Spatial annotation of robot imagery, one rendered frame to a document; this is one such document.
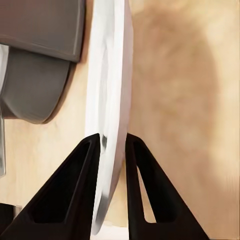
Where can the coffee maker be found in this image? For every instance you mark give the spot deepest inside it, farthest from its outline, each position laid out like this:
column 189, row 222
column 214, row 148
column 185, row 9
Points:
column 38, row 41

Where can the saucer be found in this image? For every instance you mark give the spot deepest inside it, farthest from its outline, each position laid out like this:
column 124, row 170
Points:
column 108, row 102

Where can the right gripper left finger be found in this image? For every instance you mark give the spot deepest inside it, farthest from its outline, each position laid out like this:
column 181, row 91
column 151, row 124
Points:
column 63, row 207

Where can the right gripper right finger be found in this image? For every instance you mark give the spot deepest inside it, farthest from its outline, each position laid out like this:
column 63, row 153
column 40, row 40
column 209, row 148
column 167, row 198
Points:
column 174, row 219

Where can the countertop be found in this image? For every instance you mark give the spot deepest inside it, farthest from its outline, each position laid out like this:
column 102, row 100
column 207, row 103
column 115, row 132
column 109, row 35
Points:
column 185, row 106

